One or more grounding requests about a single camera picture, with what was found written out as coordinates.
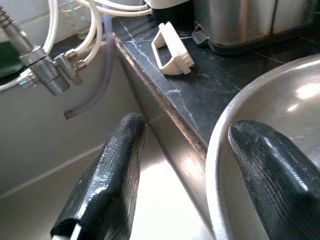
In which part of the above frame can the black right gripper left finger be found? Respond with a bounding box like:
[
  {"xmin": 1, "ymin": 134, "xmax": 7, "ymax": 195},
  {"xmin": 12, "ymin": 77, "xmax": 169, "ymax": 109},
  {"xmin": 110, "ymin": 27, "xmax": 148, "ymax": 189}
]
[{"xmin": 49, "ymin": 112, "xmax": 147, "ymax": 240}]

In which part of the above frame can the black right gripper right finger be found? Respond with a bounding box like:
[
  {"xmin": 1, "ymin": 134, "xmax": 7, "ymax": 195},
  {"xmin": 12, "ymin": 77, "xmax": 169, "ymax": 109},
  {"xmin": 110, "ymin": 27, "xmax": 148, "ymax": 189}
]
[{"xmin": 228, "ymin": 120, "xmax": 320, "ymax": 240}]

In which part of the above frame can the steel plate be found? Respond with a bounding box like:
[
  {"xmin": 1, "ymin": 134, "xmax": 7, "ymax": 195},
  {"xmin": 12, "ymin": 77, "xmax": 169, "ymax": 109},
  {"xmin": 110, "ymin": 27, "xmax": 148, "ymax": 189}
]
[{"xmin": 204, "ymin": 53, "xmax": 320, "ymax": 240}]

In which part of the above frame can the stainless steel sink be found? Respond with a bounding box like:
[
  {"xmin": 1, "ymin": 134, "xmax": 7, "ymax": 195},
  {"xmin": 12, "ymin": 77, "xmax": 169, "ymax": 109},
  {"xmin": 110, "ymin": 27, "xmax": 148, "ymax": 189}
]
[{"xmin": 0, "ymin": 22, "xmax": 216, "ymax": 240}]

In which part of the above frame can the clear plastic tube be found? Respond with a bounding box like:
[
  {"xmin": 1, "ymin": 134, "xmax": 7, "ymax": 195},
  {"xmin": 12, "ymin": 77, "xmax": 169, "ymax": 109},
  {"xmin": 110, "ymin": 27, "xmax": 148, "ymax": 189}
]
[{"xmin": 63, "ymin": 13, "xmax": 117, "ymax": 120}]

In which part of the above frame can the steel spring faucet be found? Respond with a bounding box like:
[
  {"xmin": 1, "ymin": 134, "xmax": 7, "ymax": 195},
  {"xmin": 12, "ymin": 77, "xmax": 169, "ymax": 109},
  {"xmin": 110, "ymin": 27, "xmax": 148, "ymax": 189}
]
[{"xmin": 0, "ymin": 4, "xmax": 85, "ymax": 97}]

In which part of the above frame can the white scrubbing brush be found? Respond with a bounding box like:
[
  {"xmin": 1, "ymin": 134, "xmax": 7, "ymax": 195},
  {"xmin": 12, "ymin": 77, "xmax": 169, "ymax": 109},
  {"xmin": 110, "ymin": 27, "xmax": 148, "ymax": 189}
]
[{"xmin": 151, "ymin": 21, "xmax": 196, "ymax": 76}]

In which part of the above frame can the green sponge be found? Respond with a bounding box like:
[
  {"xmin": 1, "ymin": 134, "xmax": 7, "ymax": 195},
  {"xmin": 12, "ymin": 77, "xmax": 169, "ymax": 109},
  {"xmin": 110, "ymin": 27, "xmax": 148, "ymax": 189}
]
[{"xmin": 0, "ymin": 41, "xmax": 26, "ymax": 80}]

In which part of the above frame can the steel knife block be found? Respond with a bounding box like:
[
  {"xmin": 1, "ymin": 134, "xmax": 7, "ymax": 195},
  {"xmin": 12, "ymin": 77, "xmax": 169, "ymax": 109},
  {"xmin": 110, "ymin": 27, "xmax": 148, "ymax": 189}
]
[{"xmin": 191, "ymin": 0, "xmax": 320, "ymax": 56}]

